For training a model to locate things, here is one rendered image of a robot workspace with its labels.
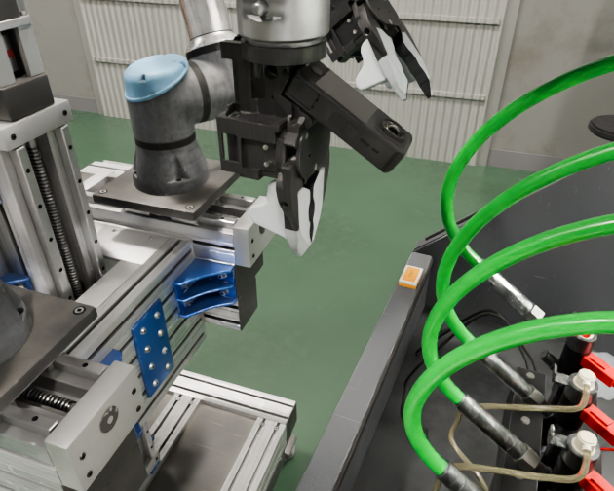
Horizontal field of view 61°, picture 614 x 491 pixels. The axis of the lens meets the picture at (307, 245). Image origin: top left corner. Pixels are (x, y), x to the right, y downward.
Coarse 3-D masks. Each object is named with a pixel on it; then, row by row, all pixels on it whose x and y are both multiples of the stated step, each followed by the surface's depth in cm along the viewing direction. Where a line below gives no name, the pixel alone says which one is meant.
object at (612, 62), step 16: (592, 64) 45; (608, 64) 44; (560, 80) 46; (576, 80) 46; (528, 96) 48; (544, 96) 48; (512, 112) 49; (480, 128) 52; (496, 128) 51; (464, 144) 54; (480, 144) 52; (464, 160) 54; (448, 176) 55; (448, 192) 56; (448, 208) 57; (448, 224) 58; (464, 256) 60
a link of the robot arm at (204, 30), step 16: (192, 0) 96; (208, 0) 96; (224, 0) 100; (192, 16) 97; (208, 16) 96; (224, 16) 98; (192, 32) 98; (208, 32) 97; (224, 32) 98; (192, 48) 97; (208, 48) 96; (208, 64) 97; (224, 64) 97; (208, 80) 96; (224, 80) 97; (224, 96) 98
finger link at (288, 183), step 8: (288, 152) 45; (288, 160) 45; (288, 168) 44; (280, 176) 45; (288, 176) 44; (296, 176) 45; (280, 184) 45; (288, 184) 45; (296, 184) 46; (280, 192) 45; (288, 192) 45; (296, 192) 46; (280, 200) 46; (288, 200) 46; (296, 200) 47; (288, 208) 46; (296, 208) 47; (288, 216) 47; (296, 216) 47; (288, 224) 49; (296, 224) 48
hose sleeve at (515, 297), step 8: (488, 280) 60; (496, 280) 59; (504, 280) 60; (496, 288) 60; (504, 288) 59; (512, 288) 59; (504, 296) 60; (512, 296) 59; (520, 296) 60; (512, 304) 60; (520, 304) 59; (528, 304) 60; (520, 312) 60
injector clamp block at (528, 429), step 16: (544, 384) 68; (512, 400) 66; (512, 416) 64; (528, 416) 64; (512, 432) 62; (528, 432) 62; (592, 432) 62; (496, 464) 66; (512, 464) 59; (496, 480) 61; (512, 480) 57; (528, 480) 57
